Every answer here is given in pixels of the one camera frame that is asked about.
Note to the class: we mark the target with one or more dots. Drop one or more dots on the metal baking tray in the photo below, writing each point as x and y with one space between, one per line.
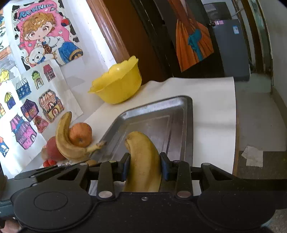
168 123

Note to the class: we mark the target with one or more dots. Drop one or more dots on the red cherry tomato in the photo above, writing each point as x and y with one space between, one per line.
49 163

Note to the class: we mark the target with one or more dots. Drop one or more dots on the lady in orange dress painting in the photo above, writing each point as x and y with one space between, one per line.
193 42

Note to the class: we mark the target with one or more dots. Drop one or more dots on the white paper on floor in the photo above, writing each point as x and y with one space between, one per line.
253 156

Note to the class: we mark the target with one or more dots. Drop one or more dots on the curved ripe banana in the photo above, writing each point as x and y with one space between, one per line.
65 146

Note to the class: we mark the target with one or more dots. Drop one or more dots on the dark grey washing machine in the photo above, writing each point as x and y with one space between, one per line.
230 39

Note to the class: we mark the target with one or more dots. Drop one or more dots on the orange-red apple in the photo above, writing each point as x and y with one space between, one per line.
80 134

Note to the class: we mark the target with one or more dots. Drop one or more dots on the colourful houses drawing sheet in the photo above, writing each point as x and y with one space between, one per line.
31 106

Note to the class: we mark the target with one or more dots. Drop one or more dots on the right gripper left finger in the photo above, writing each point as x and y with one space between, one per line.
110 172

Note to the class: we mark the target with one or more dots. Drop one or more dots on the dark red apple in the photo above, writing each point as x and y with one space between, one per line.
52 150

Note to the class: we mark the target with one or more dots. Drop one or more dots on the anime girl poster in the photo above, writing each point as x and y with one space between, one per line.
42 31

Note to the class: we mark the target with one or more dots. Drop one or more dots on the left human hand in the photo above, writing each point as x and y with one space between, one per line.
11 226

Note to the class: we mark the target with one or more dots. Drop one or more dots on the yellow plastic bowl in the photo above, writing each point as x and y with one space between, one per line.
119 83

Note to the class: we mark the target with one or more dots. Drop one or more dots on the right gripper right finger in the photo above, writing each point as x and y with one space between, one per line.
175 178

